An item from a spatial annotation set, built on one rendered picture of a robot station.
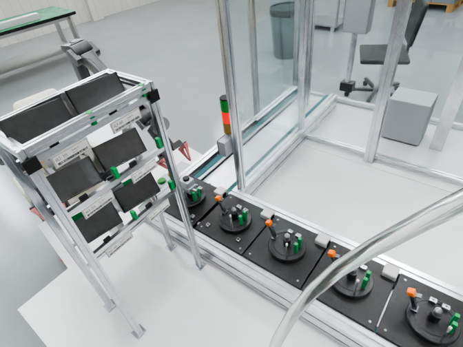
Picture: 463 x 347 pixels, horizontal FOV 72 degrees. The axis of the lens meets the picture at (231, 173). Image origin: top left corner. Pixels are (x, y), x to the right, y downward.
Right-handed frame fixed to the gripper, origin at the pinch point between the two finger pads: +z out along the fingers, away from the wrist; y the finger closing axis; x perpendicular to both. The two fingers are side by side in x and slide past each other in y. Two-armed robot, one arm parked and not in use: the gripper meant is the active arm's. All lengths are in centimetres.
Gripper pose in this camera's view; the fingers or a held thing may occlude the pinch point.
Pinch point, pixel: (181, 164)
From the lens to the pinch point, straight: 134.7
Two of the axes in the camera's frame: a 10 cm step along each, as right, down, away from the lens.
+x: -5.2, 2.5, 8.1
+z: 5.8, 8.0, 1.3
